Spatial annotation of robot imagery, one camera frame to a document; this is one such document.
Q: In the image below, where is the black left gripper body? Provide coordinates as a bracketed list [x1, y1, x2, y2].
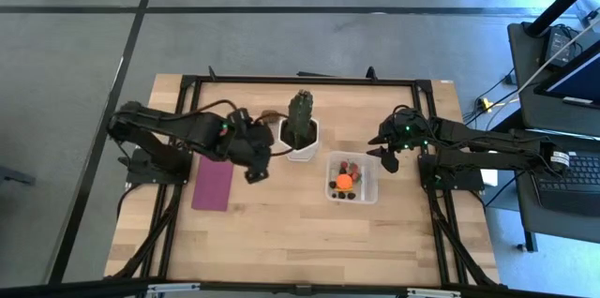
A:
[224, 122, 276, 171]

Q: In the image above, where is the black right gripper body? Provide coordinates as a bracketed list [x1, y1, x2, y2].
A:
[382, 109, 435, 152]

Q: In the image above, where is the clear plastic tupperware container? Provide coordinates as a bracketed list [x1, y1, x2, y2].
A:
[325, 150, 380, 205]

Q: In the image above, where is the purple cloth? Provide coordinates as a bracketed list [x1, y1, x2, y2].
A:
[190, 156, 235, 213]

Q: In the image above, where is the white hexagonal plant pot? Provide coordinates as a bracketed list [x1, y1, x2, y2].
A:
[277, 116, 322, 163]

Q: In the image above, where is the green cactus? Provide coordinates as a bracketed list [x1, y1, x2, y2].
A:
[286, 89, 315, 145]

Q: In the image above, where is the white paper sheet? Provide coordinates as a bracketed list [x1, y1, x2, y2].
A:
[479, 168, 500, 187]

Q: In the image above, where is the black rig crossbar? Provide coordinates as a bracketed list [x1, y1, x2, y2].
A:
[0, 276, 600, 298]

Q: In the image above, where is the black desk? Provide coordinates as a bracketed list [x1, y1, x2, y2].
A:
[507, 20, 600, 246]

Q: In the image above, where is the black power adapter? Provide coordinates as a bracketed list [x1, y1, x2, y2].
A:
[543, 24, 577, 68]

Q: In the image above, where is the black laptop keyboard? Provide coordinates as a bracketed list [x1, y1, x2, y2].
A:
[532, 150, 600, 218]

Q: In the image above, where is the desk monitor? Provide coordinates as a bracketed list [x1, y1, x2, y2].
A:
[533, 38, 600, 111]

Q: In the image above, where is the grey chair base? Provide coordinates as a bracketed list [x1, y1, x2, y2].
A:
[0, 165, 37, 186]

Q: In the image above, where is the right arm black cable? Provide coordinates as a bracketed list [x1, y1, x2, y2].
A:
[391, 104, 423, 119]

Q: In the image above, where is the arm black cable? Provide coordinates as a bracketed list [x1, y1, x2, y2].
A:
[158, 98, 240, 124]
[391, 104, 423, 119]

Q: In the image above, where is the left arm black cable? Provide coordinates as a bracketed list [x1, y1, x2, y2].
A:
[158, 98, 240, 124]

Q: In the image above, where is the white desk cable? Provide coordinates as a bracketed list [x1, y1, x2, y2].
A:
[514, 17, 600, 97]

